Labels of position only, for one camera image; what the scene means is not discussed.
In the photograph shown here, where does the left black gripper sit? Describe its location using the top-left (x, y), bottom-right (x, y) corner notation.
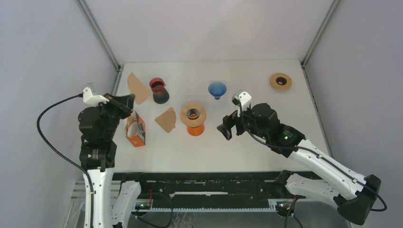
top-left (97, 92), bottom-right (135, 138)

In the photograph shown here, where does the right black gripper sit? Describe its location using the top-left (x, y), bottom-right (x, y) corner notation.
top-left (217, 103), bottom-right (269, 141)

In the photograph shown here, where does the brown paper coffee filter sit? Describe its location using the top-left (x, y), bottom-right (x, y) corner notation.
top-left (155, 107), bottom-right (176, 133)
top-left (127, 72), bottom-right (152, 105)

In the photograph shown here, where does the orange coffee filter box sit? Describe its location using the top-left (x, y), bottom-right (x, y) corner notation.
top-left (125, 111), bottom-right (146, 147)

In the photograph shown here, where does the wooden dripper ring holder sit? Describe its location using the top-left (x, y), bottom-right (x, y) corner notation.
top-left (180, 102), bottom-right (207, 128)

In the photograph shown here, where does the orange glass carafe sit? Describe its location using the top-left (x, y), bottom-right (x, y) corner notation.
top-left (187, 113), bottom-right (206, 136)

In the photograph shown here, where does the clear glass dripper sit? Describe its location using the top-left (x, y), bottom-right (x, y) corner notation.
top-left (181, 100), bottom-right (205, 120)

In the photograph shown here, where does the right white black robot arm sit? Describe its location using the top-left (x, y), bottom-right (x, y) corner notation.
top-left (217, 103), bottom-right (381, 225)

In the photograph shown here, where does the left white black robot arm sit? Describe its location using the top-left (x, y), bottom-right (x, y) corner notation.
top-left (78, 87), bottom-right (149, 228)

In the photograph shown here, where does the blue glass dripper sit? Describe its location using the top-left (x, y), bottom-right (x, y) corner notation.
top-left (208, 82), bottom-right (227, 100)

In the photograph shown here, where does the red black carafe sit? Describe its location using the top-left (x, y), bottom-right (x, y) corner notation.
top-left (149, 77), bottom-right (170, 104)

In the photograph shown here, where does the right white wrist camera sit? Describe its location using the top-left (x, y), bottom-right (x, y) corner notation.
top-left (231, 90), bottom-right (252, 117)

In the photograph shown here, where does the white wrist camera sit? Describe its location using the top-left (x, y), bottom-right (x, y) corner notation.
top-left (82, 83), bottom-right (110, 107)
top-left (231, 90), bottom-right (252, 117)

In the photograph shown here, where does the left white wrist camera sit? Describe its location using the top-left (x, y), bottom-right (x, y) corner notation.
top-left (82, 83), bottom-right (110, 107)

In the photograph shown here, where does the far wooden dripper ring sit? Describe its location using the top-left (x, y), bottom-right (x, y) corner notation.
top-left (269, 73), bottom-right (293, 92)

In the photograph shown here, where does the left black camera cable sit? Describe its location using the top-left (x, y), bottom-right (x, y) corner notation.
top-left (36, 93), bottom-right (95, 228)

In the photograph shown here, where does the black camera cable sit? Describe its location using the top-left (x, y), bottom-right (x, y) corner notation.
top-left (36, 93), bottom-right (95, 228)
top-left (238, 100), bottom-right (388, 228)

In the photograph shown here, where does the right black camera cable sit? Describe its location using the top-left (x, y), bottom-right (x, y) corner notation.
top-left (238, 100), bottom-right (388, 228)

